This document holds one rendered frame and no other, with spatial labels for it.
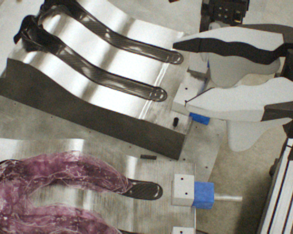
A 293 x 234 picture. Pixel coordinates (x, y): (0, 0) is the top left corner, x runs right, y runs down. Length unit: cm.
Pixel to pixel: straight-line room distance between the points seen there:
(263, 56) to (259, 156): 178
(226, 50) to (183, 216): 62
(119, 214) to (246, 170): 121
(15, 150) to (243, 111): 72
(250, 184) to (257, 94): 175
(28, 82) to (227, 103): 80
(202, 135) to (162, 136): 12
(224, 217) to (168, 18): 87
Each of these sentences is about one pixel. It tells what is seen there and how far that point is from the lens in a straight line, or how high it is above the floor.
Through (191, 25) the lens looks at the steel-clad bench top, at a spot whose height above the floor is 80.
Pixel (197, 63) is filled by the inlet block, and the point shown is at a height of 92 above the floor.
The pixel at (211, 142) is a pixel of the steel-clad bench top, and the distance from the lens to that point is 123.
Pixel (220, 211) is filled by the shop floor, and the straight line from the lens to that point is 209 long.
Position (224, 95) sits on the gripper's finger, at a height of 147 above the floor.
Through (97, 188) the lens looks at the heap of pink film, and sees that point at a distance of 104.
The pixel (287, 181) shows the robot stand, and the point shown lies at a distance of 194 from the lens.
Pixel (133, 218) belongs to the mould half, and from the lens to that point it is 105.
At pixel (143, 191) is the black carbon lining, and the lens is 109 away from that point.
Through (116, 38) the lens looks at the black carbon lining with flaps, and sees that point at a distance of 127.
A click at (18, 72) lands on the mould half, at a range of 118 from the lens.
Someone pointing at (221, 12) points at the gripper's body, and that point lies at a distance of 112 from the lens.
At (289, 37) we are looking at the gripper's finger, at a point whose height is 146.
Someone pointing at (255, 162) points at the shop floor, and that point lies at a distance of 223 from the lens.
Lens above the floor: 179
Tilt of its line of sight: 52 degrees down
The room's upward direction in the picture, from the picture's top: 11 degrees clockwise
